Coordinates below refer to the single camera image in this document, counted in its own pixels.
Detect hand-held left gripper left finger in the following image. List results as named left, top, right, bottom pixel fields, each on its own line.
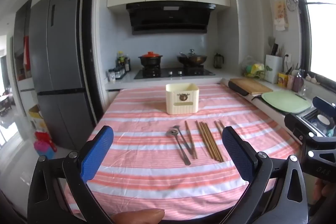
left=28, top=125, right=114, bottom=224

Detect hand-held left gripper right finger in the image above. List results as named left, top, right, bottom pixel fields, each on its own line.
left=222, top=126, right=309, bottom=224

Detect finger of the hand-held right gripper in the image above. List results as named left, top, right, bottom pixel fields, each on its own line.
left=312, top=96, right=336, bottom=119
left=284, top=112, right=336, bottom=148

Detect metal fork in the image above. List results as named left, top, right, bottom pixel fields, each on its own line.
left=172, top=124, right=194, bottom=157

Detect metal spoon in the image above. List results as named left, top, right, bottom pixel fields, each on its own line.
left=165, top=129, right=191, bottom=166

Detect cream utensil holder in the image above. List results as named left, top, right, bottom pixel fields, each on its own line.
left=165, top=83, right=199, bottom=115

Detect person's right hand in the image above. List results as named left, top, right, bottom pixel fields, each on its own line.
left=313, top=176, right=336, bottom=206

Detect person's left hand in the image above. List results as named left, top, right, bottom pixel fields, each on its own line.
left=110, top=208, right=165, bottom=224

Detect steel sink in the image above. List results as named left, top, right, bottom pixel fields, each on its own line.
left=302, top=106, right=336, bottom=138

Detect white bowl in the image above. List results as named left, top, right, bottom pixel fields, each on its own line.
left=316, top=114, right=332, bottom=125

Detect green cutting board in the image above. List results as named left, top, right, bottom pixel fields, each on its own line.
left=261, top=90, right=313, bottom=114

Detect garlic bulbs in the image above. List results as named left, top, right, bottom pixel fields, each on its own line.
left=306, top=73, right=320, bottom=84

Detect purple soap dispenser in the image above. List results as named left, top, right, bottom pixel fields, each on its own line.
left=292, top=69, right=305, bottom=93

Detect yellow packet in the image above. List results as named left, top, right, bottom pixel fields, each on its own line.
left=278, top=72, right=289, bottom=87

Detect pink striped tablecloth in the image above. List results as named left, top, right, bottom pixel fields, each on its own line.
left=63, top=84, right=302, bottom=222

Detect red pink toy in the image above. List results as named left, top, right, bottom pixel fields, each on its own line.
left=34, top=132, right=57, bottom=159

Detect white knife block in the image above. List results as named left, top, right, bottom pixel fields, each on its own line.
left=265, top=54, right=283, bottom=83

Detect wooden cutting board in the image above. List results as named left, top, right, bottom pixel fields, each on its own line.
left=229, top=78, right=273, bottom=95

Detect cardboard box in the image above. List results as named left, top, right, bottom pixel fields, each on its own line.
left=28, top=105, right=50, bottom=132

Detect yellow green sponge pack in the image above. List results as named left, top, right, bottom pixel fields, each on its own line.
left=245, top=63, right=264, bottom=76

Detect window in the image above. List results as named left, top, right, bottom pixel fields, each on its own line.
left=289, top=0, right=336, bottom=84

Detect clear plastic bag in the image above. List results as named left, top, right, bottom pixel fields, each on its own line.
left=240, top=55, right=265, bottom=80

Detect dining furniture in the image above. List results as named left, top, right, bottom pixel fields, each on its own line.
left=0, top=93, right=13, bottom=117

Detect black gas hob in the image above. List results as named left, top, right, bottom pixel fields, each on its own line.
left=134, top=67, right=216, bottom=80

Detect grey refrigerator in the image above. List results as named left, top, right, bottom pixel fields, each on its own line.
left=28, top=0, right=96, bottom=147

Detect wok with glass lid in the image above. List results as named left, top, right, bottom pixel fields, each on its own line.
left=176, top=49, right=208, bottom=66

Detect black clay pot red lid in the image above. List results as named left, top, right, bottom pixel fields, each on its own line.
left=138, top=51, right=163, bottom=67

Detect red hanging cloth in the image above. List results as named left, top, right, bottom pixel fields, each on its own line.
left=23, top=35, right=31, bottom=72

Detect black range hood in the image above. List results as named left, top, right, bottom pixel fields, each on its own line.
left=126, top=2, right=217, bottom=35

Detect grey tall cabinet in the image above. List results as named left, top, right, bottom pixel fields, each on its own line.
left=12, top=0, right=33, bottom=80

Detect hanging wall calendar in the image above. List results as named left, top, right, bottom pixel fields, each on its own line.
left=273, top=0, right=289, bottom=31

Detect wire wall decoration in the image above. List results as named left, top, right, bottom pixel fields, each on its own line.
left=286, top=0, right=300, bottom=11

